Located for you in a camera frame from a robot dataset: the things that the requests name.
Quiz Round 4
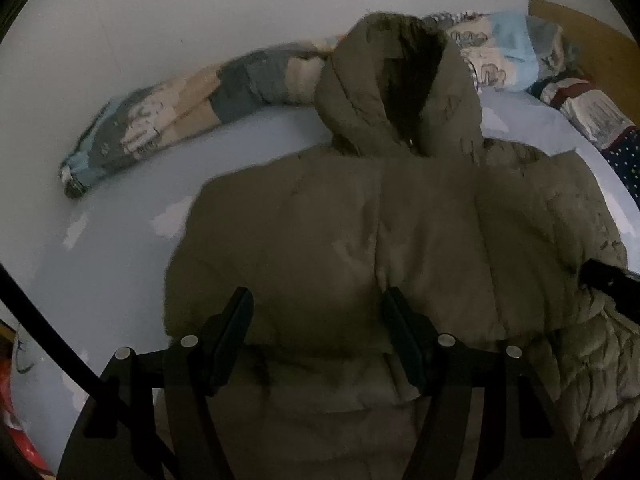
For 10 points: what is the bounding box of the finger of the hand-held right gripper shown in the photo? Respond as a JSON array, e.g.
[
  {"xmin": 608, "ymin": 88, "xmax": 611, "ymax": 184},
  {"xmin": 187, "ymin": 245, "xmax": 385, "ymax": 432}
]
[{"xmin": 580, "ymin": 259, "xmax": 640, "ymax": 297}]

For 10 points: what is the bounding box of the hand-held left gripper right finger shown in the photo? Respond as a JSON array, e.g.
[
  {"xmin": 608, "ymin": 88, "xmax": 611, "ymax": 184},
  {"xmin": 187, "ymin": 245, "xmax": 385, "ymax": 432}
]
[{"xmin": 382, "ymin": 287, "xmax": 585, "ymax": 480}]

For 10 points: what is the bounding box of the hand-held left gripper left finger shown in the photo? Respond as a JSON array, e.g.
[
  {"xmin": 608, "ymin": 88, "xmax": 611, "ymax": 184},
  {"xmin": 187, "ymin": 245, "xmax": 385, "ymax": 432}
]
[{"xmin": 58, "ymin": 286, "xmax": 255, "ymax": 480}]

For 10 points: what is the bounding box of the olive green puffer jacket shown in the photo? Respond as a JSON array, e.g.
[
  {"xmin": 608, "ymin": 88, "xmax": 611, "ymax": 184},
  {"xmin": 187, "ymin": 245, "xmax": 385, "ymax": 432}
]
[{"xmin": 155, "ymin": 11, "xmax": 640, "ymax": 480}]

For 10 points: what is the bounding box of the dark polka dot cloth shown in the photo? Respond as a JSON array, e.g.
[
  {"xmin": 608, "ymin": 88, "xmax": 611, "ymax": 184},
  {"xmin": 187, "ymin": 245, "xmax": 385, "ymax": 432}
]
[{"xmin": 600, "ymin": 127, "xmax": 640, "ymax": 221}]

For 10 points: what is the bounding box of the light blue bed sheet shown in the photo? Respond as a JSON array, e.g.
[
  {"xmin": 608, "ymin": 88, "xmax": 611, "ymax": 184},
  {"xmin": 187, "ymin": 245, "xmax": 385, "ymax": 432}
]
[{"xmin": 10, "ymin": 91, "xmax": 636, "ymax": 476}]

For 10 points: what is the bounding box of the red and white patterned pillow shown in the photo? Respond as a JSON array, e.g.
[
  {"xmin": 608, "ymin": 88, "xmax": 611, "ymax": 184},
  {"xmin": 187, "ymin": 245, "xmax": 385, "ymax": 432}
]
[{"xmin": 530, "ymin": 76, "xmax": 638, "ymax": 151}]

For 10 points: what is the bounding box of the red bag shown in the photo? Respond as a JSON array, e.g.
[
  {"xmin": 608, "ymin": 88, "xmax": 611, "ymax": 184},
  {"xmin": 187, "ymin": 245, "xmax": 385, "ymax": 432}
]
[{"xmin": 0, "ymin": 320, "xmax": 53, "ymax": 476}]

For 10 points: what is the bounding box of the wooden headboard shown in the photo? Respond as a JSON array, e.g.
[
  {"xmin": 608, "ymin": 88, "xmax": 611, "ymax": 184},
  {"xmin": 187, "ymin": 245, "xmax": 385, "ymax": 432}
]
[{"xmin": 528, "ymin": 0, "xmax": 640, "ymax": 126}]

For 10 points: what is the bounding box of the patchwork printed quilt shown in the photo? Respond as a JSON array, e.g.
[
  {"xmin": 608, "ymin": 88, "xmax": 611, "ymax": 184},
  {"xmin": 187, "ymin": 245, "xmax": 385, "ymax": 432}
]
[{"xmin": 59, "ymin": 10, "xmax": 581, "ymax": 200}]

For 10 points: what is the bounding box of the black cable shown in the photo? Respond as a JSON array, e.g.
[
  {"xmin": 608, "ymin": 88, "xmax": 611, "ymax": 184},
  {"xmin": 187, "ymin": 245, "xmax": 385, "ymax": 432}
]
[{"xmin": 0, "ymin": 265, "xmax": 176, "ymax": 480}]

